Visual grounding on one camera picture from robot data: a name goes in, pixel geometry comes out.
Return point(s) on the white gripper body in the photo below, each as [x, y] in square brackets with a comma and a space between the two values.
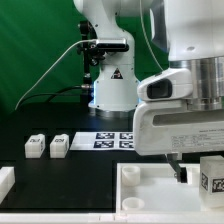
[167, 127]

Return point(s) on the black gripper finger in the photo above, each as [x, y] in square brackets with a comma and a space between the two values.
[180, 172]

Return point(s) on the white square table top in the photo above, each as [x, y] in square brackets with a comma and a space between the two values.
[153, 187]

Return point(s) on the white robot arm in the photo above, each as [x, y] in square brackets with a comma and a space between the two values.
[192, 32]

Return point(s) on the white sheet with markers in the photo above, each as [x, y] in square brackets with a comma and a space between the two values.
[102, 141]

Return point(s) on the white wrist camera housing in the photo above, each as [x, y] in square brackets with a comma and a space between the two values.
[171, 84]

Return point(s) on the silver black mounted camera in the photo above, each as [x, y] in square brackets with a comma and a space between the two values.
[111, 45]

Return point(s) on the white obstacle fence rail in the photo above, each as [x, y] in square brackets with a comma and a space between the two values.
[113, 218]

